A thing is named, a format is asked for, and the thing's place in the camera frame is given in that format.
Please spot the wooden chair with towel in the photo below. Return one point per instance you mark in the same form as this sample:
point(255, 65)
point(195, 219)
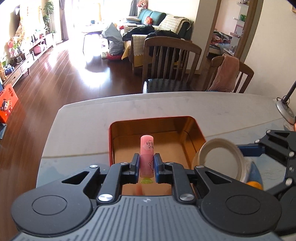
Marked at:
point(243, 79)

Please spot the low wooden tv console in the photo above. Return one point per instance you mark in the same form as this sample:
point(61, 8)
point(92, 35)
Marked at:
point(21, 64)

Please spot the clear tape roll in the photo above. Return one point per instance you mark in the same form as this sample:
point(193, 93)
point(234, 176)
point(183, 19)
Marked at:
point(223, 156)

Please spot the orange gift box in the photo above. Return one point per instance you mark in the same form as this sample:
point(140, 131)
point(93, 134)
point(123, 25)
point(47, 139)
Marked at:
point(8, 100)

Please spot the grey desk lamp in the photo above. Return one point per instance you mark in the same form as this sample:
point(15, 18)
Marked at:
point(283, 108)

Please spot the red metal tin box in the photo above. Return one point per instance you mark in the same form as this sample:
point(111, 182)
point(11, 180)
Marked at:
point(177, 139)

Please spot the green sofa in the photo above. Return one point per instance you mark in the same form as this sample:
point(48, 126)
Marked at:
point(182, 26)

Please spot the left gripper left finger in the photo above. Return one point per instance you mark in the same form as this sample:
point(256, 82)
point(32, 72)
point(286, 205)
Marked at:
point(119, 174)

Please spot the pink highlighter tube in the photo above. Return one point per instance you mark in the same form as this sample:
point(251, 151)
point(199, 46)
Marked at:
point(146, 161)

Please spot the light blue paper bag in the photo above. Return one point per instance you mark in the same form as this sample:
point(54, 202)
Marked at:
point(116, 44)

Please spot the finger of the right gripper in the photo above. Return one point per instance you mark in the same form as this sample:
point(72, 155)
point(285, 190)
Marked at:
point(251, 150)

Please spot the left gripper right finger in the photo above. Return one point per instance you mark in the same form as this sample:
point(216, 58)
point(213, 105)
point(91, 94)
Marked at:
point(175, 175)

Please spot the pink towel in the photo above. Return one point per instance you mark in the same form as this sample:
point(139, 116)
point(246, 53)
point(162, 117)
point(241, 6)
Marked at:
point(226, 75)

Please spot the dark wooden dining chair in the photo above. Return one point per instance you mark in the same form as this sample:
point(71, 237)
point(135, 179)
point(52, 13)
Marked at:
point(169, 64)

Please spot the orange fruit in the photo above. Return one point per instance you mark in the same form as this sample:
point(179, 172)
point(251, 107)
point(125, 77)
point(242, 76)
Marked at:
point(255, 184)

